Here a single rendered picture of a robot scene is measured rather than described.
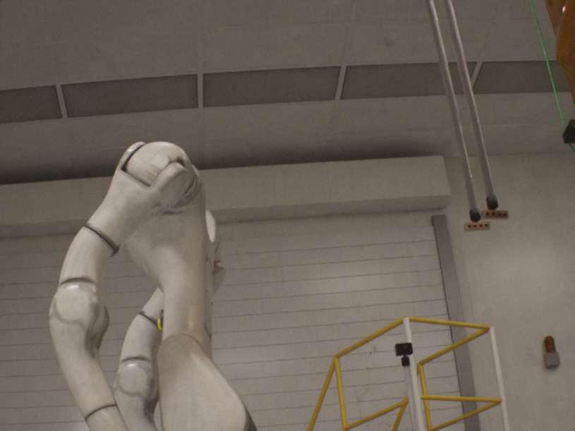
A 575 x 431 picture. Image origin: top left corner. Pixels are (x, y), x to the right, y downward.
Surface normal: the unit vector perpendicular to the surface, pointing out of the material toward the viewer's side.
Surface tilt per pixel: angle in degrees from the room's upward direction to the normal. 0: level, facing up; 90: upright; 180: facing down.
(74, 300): 89
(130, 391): 99
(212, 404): 89
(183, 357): 90
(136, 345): 93
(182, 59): 180
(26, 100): 180
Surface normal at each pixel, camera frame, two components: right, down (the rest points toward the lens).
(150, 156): 0.05, -0.60
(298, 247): 0.07, -0.42
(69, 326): -0.13, -0.22
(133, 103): 0.11, 0.91
